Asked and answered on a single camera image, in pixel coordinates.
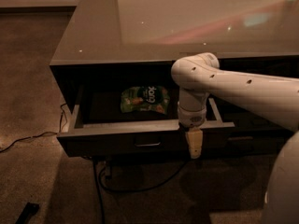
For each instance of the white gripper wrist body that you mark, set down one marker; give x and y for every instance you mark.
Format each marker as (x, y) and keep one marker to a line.
(192, 118)

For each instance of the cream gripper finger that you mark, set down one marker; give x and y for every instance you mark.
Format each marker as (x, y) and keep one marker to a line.
(194, 137)

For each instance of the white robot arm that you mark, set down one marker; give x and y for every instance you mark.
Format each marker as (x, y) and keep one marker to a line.
(273, 98)

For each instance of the dark cabinet with glossy top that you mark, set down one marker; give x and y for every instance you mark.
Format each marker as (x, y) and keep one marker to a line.
(113, 45)

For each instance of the green snack bag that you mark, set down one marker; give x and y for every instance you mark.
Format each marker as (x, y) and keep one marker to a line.
(145, 98)

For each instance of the metal cabinet leg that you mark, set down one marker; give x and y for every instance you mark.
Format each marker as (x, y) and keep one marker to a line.
(108, 170)

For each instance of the black object on floor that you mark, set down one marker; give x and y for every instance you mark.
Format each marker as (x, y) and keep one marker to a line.
(28, 211)

